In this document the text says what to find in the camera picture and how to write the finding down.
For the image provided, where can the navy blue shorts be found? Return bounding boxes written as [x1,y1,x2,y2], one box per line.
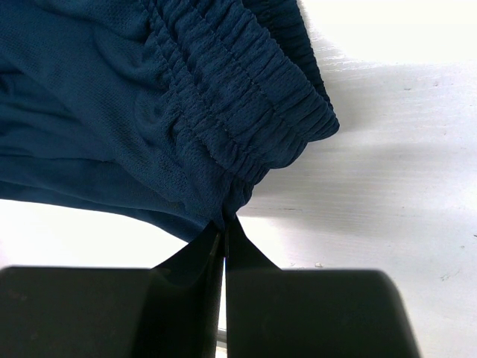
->
[1,1,339,242]

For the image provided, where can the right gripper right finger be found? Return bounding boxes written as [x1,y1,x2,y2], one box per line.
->
[224,221,420,358]

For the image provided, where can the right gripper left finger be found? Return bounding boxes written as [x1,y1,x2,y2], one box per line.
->
[1,224,223,357]

